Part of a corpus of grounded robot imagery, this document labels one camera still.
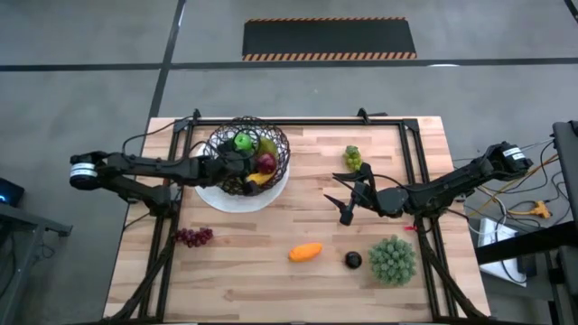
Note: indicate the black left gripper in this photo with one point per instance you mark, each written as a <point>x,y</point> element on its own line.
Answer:
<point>221,170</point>

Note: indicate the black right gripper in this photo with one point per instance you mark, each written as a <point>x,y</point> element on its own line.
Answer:
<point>368,194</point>

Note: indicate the yellow banana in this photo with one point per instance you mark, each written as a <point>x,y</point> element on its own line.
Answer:
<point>262,177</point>

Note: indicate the dark red apple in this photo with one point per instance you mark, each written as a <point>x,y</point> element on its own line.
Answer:
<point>266,163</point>

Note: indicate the bright green apple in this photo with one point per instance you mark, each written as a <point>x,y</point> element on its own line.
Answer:
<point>244,142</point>

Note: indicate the green grape bunch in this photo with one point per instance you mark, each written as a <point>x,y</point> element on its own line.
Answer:
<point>353,158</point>

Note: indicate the orange plastic pepper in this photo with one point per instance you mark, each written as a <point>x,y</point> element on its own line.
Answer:
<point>305,253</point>

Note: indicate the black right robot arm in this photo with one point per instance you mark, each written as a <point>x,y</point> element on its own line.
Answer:
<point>451,189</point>

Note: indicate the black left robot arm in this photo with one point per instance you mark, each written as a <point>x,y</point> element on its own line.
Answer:
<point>149,169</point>

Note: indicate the white plate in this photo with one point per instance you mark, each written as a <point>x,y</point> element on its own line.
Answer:
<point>235,205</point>

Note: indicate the dark purple plum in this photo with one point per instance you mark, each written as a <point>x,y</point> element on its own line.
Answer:
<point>353,260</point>

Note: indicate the red tape tab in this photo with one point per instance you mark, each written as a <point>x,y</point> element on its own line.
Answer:
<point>409,228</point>

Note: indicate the green spiky round plant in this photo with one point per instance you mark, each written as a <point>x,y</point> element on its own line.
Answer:
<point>392,260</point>

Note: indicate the purple grape bunch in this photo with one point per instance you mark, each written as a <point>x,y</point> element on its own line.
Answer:
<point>194,237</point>

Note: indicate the black hazard-striped floor mat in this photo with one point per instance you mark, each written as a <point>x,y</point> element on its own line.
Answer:
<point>329,38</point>

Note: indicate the grey metal desk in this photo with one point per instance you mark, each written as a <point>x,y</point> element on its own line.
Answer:
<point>27,219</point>

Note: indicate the black device blue light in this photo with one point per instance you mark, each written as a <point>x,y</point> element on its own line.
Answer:
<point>9,192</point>

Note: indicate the black metal table frame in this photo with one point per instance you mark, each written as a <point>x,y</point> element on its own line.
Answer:
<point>293,122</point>

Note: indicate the black frame clamp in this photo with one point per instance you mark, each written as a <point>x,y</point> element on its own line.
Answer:
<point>363,114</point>
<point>196,114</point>

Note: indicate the black side workstation frame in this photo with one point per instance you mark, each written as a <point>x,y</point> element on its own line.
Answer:
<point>533,241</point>

